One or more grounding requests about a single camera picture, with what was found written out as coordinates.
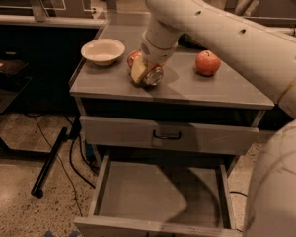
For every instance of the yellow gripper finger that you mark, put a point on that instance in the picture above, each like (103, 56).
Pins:
(138, 70)

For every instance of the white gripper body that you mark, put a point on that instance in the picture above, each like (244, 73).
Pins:
(153, 54)

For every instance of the red coke can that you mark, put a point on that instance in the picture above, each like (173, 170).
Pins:
(153, 76)

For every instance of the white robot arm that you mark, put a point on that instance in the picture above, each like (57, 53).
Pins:
(268, 60)

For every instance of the grey drawer cabinet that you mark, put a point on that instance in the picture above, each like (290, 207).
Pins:
(182, 96)

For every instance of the open middle drawer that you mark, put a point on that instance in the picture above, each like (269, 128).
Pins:
(158, 197)

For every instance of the white bowl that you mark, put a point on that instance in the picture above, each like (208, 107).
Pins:
(103, 52)

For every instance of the red apple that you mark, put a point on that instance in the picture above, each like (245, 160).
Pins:
(207, 63)

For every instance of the dark side table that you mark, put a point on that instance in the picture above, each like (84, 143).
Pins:
(13, 79)

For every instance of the black metal stand leg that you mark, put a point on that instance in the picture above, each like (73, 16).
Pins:
(37, 191)

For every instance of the top drawer with black handle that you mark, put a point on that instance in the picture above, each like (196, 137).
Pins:
(187, 137)

